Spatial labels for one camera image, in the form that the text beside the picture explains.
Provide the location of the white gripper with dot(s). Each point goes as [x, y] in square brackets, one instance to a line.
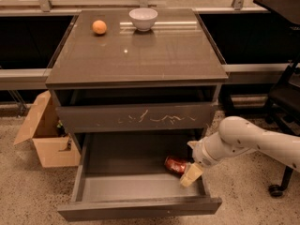
[201, 155]

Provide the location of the red coke can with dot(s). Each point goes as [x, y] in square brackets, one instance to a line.
[176, 164]

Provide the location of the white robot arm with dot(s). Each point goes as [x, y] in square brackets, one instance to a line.
[236, 136]

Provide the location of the open grey middle drawer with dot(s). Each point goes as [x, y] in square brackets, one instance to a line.
[122, 175]

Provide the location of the grey drawer cabinet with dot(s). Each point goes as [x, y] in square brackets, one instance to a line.
[173, 62]

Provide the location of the scratched grey top drawer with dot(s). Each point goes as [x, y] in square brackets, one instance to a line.
[78, 119]

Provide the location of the open cardboard box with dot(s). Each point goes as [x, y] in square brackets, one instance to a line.
[41, 127]

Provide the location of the white ceramic bowl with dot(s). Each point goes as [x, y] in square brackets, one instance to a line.
[143, 18]

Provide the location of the orange fruit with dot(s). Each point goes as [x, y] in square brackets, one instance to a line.
[99, 27]

